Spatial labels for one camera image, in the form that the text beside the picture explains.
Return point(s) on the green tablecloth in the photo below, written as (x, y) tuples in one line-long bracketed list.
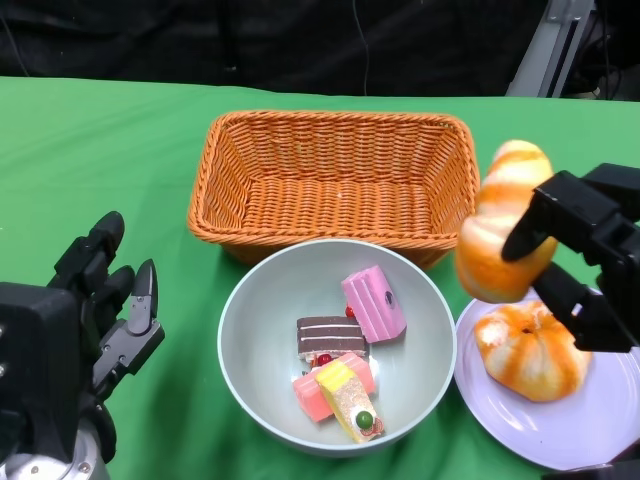
[(100, 175)]

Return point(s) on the black backdrop cloth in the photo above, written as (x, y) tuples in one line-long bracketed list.
[(200, 40)]

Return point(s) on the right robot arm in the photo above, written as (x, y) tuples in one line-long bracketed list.
[(610, 472)]

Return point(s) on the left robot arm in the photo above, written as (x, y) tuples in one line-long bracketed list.
[(50, 470)]

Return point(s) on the magenta cake with blueberry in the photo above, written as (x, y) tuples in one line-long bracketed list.
[(372, 305)]

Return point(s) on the orange wicker basket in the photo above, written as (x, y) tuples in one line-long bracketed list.
[(325, 200)]

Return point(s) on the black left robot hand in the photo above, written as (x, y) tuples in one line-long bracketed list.
[(45, 350)]

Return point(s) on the salmon pink layer cake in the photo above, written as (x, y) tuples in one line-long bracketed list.
[(312, 395)]

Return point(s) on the chocolate layer cake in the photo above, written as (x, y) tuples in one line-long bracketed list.
[(330, 335)]

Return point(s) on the aluminium profile frame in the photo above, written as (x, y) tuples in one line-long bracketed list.
[(545, 55)]

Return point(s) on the yellow cake with green ball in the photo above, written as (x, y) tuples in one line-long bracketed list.
[(350, 400)]

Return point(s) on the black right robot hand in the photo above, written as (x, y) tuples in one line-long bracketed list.
[(615, 235)]

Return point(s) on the lavender plate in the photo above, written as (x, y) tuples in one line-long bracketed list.
[(500, 420)]

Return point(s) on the grey bowl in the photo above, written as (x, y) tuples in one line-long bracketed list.
[(265, 325)]

